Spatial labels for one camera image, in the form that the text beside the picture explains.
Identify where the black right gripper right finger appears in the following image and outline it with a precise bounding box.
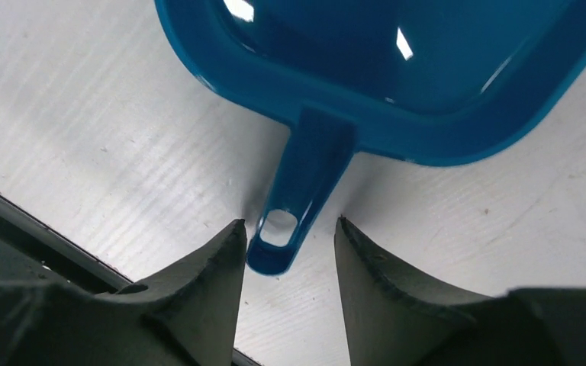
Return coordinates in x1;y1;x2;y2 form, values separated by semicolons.
334;217;586;365

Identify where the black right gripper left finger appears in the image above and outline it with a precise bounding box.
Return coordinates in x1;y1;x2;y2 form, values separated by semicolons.
0;218;249;366

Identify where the blue plastic dustpan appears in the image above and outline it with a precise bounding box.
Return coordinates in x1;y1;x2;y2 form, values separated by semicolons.
155;1;586;275

